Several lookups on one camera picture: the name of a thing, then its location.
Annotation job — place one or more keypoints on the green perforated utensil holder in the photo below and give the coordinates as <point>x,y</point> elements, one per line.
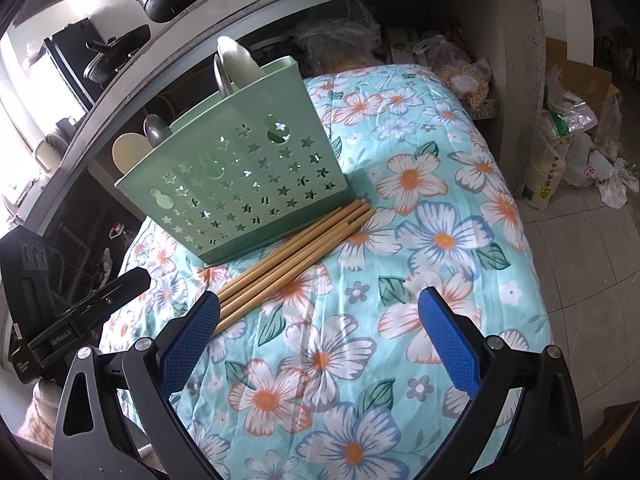
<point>240,185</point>

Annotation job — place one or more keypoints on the pale fluffy cloth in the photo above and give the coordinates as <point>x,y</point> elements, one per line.
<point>45,402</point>

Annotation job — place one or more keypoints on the black mug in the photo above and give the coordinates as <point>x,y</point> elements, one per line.
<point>65,126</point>

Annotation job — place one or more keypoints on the green vegetable scraps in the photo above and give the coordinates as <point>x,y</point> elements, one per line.
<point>632,170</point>

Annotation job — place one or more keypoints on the floral blanket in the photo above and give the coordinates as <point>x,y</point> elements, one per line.
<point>350,310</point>

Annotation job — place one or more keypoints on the crumpled white plastic bag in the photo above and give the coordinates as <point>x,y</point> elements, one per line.
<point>617,187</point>

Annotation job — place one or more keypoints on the silver foil bag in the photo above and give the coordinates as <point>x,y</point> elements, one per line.
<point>570,110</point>

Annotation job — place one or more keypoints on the concrete kitchen counter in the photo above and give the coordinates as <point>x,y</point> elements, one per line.
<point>517,35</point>

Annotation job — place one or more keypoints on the clear plastic bag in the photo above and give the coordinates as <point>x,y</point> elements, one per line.
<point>607,130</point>

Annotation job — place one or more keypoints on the plastic bag of soybeans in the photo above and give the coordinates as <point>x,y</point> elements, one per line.
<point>465,80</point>

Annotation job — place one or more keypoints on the clear bag of noodles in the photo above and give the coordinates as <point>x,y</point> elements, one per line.
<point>340,35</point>

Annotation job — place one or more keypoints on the rice sack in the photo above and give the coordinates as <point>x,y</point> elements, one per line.
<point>547,170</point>

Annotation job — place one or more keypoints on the black wok with lid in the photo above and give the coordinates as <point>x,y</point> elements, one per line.
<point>115,52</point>

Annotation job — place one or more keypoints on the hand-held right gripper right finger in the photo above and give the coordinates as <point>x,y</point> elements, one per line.
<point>447,342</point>

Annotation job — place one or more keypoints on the white plastic rice paddle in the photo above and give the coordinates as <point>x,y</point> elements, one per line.
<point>240,62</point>

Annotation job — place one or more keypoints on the cream soup ladle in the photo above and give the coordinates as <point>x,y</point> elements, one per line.
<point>127,152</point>

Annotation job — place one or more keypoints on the bunch of bamboo chopsticks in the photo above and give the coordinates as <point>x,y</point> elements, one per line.
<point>300,255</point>

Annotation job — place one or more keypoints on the oil bottle with red cap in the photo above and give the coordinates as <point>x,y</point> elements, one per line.
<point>118,229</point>

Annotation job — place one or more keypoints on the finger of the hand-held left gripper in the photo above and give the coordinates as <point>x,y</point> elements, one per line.
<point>120,285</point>

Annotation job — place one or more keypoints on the cardboard box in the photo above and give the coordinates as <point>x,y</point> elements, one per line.
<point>580,67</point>

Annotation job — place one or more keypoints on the black flat panel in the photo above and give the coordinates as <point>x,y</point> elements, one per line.
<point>67,60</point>

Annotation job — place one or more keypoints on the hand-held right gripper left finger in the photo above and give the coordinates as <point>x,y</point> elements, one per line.
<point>192,342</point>

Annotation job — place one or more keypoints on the small mesh crate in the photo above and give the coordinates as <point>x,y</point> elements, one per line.
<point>487,110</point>

